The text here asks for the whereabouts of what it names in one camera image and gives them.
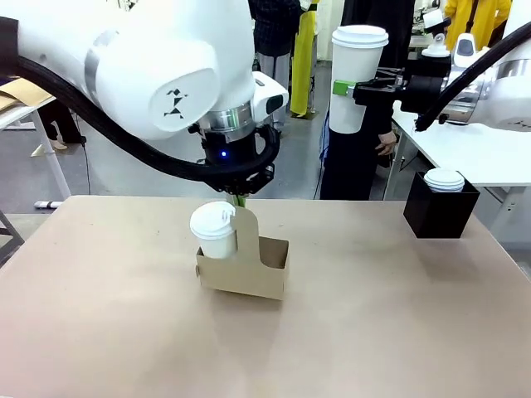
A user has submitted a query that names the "tall white lidded cup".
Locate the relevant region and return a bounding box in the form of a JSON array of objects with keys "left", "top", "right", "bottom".
[{"left": 329, "top": 24, "right": 390, "bottom": 135}]

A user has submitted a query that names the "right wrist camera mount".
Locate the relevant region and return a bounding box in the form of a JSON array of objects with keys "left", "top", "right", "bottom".
[{"left": 420, "top": 33, "right": 453, "bottom": 78}]

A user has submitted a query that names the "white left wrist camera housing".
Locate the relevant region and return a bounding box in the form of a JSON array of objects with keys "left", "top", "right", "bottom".
[{"left": 251, "top": 70, "right": 290, "bottom": 125}]

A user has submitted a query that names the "person in yellow coat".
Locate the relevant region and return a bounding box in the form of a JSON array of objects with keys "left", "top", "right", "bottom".
[{"left": 443, "top": 0, "right": 514, "bottom": 51}]

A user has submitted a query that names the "person's bare hand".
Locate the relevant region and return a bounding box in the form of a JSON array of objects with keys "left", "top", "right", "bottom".
[{"left": 375, "top": 131, "right": 398, "bottom": 157}]

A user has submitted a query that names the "short white lidded cup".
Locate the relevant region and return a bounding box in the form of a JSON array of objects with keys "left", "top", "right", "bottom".
[{"left": 188, "top": 201, "right": 240, "bottom": 260}]

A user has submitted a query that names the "white table with thin legs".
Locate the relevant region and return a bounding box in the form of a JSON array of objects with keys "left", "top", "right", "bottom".
[{"left": 0, "top": 76, "right": 72, "bottom": 201}]

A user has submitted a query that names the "person in black clothes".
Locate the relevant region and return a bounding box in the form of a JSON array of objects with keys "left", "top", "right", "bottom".
[{"left": 318, "top": 0, "right": 412, "bottom": 201}]

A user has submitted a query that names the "white device with dark screen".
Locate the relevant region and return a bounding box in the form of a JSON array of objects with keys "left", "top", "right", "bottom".
[{"left": 450, "top": 32, "right": 490, "bottom": 70}]

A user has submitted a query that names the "person in dark trousers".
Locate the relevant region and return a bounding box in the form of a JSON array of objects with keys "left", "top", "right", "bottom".
[{"left": 40, "top": 98, "right": 86, "bottom": 151}]

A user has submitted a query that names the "brown cardboard sheet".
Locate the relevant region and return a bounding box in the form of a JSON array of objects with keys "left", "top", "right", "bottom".
[{"left": 0, "top": 78, "right": 56, "bottom": 114}]

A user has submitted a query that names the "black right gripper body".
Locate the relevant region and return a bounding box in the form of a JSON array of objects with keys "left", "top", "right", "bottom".
[{"left": 406, "top": 61, "right": 453, "bottom": 114}]

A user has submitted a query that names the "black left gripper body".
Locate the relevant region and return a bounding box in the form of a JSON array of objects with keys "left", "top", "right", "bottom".
[{"left": 201, "top": 124, "right": 271, "bottom": 180}]

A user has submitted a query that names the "person in dark checked top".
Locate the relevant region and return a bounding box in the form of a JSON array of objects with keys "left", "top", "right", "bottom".
[{"left": 247, "top": 0, "right": 302, "bottom": 125}]

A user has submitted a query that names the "brown cardboard cup carrier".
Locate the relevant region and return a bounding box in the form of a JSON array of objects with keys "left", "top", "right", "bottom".
[{"left": 193, "top": 206, "right": 290, "bottom": 302}]

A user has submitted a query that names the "black square box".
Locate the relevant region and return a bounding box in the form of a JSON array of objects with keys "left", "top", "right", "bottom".
[{"left": 402, "top": 169, "right": 481, "bottom": 240}]

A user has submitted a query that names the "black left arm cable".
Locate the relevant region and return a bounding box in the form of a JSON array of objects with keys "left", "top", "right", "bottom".
[{"left": 0, "top": 16, "right": 280, "bottom": 184}]

